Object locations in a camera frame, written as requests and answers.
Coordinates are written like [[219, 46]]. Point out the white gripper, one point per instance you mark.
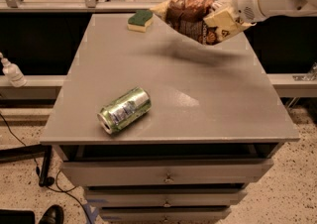
[[247, 3]]

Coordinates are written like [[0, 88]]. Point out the brown chip bag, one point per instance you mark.
[[187, 18]]

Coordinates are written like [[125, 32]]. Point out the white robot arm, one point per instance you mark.
[[289, 8]]

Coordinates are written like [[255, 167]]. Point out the green yellow sponge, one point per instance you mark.
[[140, 21]]

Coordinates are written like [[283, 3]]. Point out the grey drawer cabinet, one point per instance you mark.
[[208, 103]]

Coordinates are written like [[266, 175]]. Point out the green soda can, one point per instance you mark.
[[123, 111]]

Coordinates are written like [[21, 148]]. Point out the top grey drawer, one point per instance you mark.
[[174, 172]]

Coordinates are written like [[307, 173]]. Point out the grey drawer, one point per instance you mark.
[[164, 214], [165, 197], [174, 172]]

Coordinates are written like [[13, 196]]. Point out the middle grey drawer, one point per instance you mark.
[[165, 197]]

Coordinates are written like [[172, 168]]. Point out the bottom grey drawer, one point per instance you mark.
[[164, 214]]

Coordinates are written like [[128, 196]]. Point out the white spray bottle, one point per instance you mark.
[[12, 72]]

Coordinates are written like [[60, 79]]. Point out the black stand leg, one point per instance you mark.
[[31, 153]]

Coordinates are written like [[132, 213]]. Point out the black shoe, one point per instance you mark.
[[54, 215]]

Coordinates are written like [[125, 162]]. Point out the metal bracket on shelf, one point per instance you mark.
[[311, 75]]

